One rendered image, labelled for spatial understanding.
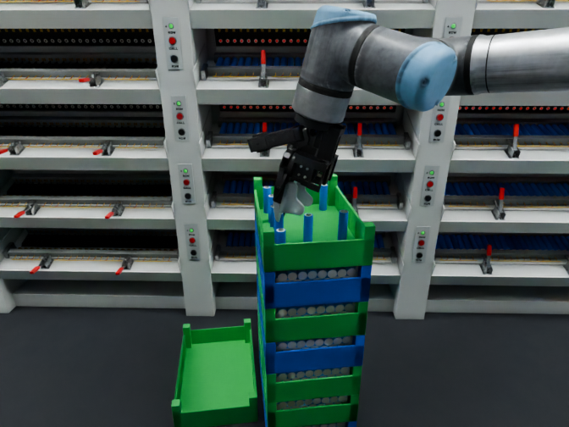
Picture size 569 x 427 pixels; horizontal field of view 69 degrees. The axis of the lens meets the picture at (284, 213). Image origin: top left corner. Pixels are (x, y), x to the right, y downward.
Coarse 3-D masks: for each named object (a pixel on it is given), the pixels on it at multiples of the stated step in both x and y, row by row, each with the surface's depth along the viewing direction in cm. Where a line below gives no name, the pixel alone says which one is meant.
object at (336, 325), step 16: (256, 256) 105; (272, 320) 78; (288, 320) 79; (304, 320) 79; (320, 320) 80; (336, 320) 80; (352, 320) 81; (272, 336) 80; (288, 336) 80; (304, 336) 81; (320, 336) 81; (336, 336) 82
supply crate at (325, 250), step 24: (312, 192) 101; (336, 192) 99; (264, 216) 96; (288, 216) 96; (336, 216) 96; (264, 240) 71; (288, 240) 85; (312, 240) 85; (336, 240) 85; (360, 240) 74; (264, 264) 73; (288, 264) 74; (312, 264) 75; (336, 264) 75; (360, 264) 76
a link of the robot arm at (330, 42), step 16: (320, 16) 60; (336, 16) 59; (352, 16) 58; (368, 16) 59; (320, 32) 61; (336, 32) 60; (352, 32) 59; (320, 48) 61; (336, 48) 60; (352, 48) 58; (304, 64) 65; (320, 64) 62; (336, 64) 61; (304, 80) 65; (320, 80) 63; (336, 80) 63; (336, 96) 64
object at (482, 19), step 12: (480, 12) 101; (492, 12) 101; (504, 12) 101; (516, 12) 101; (528, 12) 101; (540, 12) 101; (552, 12) 101; (564, 12) 101; (480, 24) 103; (492, 24) 103; (504, 24) 103; (516, 24) 103; (528, 24) 103; (540, 24) 103; (552, 24) 102; (564, 24) 102
